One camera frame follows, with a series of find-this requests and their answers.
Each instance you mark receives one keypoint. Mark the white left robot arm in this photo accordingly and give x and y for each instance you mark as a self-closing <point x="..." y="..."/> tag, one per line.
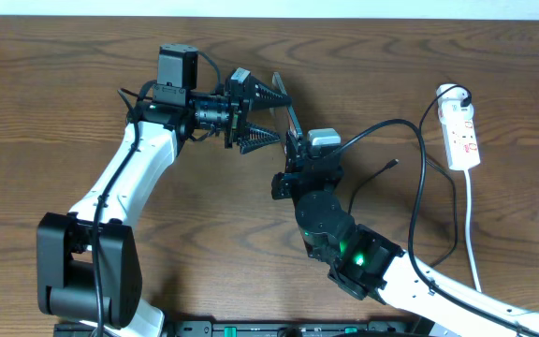
<point x="86" y="259"/>

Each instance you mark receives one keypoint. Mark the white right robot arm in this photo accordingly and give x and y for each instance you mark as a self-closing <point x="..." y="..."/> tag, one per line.
<point x="365" y="264"/>

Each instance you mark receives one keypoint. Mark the Galaxy smartphone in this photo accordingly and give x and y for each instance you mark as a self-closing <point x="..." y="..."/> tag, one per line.
<point x="285" y="118"/>

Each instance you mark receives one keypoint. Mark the white power strip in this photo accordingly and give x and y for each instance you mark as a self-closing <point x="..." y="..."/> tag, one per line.
<point x="455" y="113"/>

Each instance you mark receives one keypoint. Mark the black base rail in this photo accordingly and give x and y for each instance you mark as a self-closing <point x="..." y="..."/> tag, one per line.
<point x="422" y="327"/>

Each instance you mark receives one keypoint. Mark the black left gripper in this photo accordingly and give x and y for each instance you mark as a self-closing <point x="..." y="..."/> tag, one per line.
<point x="239" y="109"/>

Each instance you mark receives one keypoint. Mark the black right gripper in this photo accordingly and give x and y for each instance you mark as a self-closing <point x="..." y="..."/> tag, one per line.
<point x="295" y="167"/>

